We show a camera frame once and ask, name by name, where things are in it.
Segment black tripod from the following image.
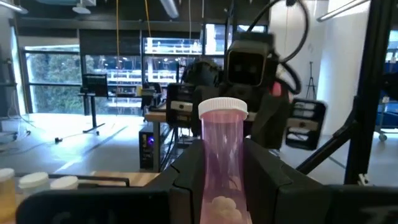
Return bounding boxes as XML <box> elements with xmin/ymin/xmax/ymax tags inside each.
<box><xmin>305</xmin><ymin>61</ymin><xmax>318</xmax><ymax>101</ymax></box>

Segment small green medicine bottle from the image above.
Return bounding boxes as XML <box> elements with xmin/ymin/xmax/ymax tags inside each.
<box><xmin>17</xmin><ymin>172</ymin><xmax>50</xmax><ymax>200</ymax></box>

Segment small pink medicine bottle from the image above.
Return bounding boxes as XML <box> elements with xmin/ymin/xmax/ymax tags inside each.
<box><xmin>198</xmin><ymin>96</ymin><xmax>253</xmax><ymax>224</ymax></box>
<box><xmin>49</xmin><ymin>175</ymin><xmax>80</xmax><ymax>190</ymax></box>

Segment black office chair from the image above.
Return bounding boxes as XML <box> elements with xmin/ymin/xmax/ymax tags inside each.
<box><xmin>141</xmin><ymin>82</ymin><xmax>164</xmax><ymax>118</ymax></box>

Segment black aluminium rig frame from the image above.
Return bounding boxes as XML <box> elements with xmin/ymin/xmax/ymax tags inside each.
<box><xmin>295</xmin><ymin>0</ymin><xmax>398</xmax><ymax>187</ymax></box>

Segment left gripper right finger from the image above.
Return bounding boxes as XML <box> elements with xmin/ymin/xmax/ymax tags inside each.
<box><xmin>243</xmin><ymin>138</ymin><xmax>398</xmax><ymax>224</ymax></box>

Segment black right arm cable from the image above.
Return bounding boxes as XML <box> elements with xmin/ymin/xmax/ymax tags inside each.
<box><xmin>248</xmin><ymin>0</ymin><xmax>311</xmax><ymax>96</ymax></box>

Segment blue storage cart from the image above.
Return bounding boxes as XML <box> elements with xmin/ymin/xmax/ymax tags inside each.
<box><xmin>374</xmin><ymin>29</ymin><xmax>398</xmax><ymax>141</ymax></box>

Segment small orange medicine bottle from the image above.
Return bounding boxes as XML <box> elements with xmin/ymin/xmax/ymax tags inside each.
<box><xmin>0</xmin><ymin>167</ymin><xmax>17</xmax><ymax>223</ymax></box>

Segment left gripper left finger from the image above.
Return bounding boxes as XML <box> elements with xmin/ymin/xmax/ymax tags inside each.
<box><xmin>15</xmin><ymin>139</ymin><xmax>205</xmax><ymax>224</ymax></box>

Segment black computer tower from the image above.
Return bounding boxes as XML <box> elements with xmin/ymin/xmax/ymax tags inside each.
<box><xmin>138</xmin><ymin>123</ymin><xmax>162</xmax><ymax>171</ymax></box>

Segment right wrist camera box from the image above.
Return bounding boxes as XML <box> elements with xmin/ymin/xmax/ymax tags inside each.
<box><xmin>224</xmin><ymin>32</ymin><xmax>275</xmax><ymax>88</ymax></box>

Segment black monitor on floor stand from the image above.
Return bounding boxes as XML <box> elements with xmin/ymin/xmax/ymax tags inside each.
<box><xmin>77</xmin><ymin>73</ymin><xmax>109</xmax><ymax>136</ymax></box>

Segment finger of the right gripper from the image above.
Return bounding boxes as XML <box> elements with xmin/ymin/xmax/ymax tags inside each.
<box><xmin>190</xmin><ymin>85</ymin><xmax>220</xmax><ymax>138</ymax></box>
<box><xmin>251</xmin><ymin>90</ymin><xmax>290</xmax><ymax>150</ymax></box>

